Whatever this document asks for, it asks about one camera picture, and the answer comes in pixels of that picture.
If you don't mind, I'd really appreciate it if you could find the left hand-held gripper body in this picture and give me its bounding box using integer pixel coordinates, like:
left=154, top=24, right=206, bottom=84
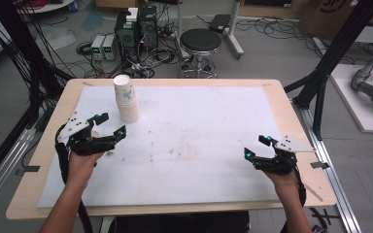
left=57, top=111, right=118, bottom=156

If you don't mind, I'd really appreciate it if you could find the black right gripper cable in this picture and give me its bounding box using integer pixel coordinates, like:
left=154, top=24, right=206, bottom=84
left=280, top=159, right=307, bottom=233

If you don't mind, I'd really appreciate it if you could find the flat black device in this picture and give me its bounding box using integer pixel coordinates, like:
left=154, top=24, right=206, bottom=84
left=208, top=14, right=233, bottom=34

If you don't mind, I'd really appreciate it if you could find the black metal frame post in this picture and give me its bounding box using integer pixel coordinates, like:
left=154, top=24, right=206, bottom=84
left=284, top=0, right=373, bottom=141

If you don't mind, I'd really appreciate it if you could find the tangle of floor cables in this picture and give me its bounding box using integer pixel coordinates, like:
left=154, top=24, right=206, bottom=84
left=76, top=38, right=183, bottom=80

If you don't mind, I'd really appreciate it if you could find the stack of white paper cups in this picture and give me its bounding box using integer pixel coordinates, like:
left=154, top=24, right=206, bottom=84
left=112, top=74, right=141, bottom=124

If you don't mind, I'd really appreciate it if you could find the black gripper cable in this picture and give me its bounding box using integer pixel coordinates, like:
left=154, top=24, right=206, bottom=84
left=54, top=124, right=95, bottom=233
left=280, top=159, right=307, bottom=233

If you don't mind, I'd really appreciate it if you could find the person's dark clothing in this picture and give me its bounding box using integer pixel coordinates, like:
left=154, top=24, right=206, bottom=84
left=108, top=211, right=251, bottom=233

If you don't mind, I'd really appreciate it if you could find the small white box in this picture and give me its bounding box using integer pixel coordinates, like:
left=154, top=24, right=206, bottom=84
left=125, top=7, right=140, bottom=23

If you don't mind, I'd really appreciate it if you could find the white round table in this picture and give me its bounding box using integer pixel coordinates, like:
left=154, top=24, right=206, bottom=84
left=16, top=0, right=76, bottom=15

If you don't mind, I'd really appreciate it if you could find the black tape strip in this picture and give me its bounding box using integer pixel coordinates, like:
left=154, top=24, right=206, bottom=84
left=15, top=165, right=41, bottom=177

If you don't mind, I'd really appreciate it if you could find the aluminium floor rail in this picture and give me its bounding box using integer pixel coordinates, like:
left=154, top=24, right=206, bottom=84
left=290, top=99, right=363, bottom=233
left=0, top=126, right=37, bottom=217

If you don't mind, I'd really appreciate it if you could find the white floor board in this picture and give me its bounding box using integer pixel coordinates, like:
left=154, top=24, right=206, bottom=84
left=329, top=63, right=373, bottom=135

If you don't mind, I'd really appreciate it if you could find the white metal stand leg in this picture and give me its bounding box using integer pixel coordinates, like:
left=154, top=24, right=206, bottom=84
left=224, top=0, right=245, bottom=60

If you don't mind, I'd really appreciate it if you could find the person's left hand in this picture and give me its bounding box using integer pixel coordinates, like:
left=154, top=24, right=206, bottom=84
left=65, top=150, right=106, bottom=192

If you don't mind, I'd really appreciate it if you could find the person's right hand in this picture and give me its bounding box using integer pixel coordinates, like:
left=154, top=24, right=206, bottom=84
left=264, top=171, right=300, bottom=201

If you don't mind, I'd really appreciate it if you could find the thin wooden stick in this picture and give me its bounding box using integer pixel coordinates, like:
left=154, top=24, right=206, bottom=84
left=305, top=183, right=324, bottom=203

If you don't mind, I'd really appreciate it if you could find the black round stool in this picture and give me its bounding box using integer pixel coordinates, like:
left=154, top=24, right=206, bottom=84
left=178, top=28, right=223, bottom=80

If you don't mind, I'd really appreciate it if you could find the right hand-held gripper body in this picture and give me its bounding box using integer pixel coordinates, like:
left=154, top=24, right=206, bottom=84
left=253, top=135, right=317, bottom=177

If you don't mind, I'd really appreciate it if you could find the grey tape strip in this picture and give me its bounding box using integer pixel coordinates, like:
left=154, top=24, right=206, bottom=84
left=310, top=160, right=331, bottom=170

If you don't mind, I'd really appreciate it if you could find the black computer tower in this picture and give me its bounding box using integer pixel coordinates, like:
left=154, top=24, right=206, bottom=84
left=138, top=5, right=159, bottom=50
left=114, top=9, right=141, bottom=63

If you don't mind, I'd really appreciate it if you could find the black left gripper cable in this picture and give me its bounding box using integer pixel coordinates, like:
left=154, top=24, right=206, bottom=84
left=54, top=124, right=95, bottom=233

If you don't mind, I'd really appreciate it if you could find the brown cardboard box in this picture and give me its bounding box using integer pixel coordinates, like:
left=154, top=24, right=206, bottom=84
left=297, top=0, right=373, bottom=41

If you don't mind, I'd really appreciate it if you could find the white table mat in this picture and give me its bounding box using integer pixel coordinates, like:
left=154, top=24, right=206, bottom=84
left=37, top=85, right=302, bottom=209

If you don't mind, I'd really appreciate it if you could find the grey bench power supply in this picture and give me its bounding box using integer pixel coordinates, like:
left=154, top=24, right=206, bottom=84
left=90, top=34, right=106, bottom=61
left=102, top=34, right=118, bottom=61

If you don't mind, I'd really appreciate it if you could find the black frame with cables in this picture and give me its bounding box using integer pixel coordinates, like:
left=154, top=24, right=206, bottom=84
left=0, top=0, right=74, bottom=130

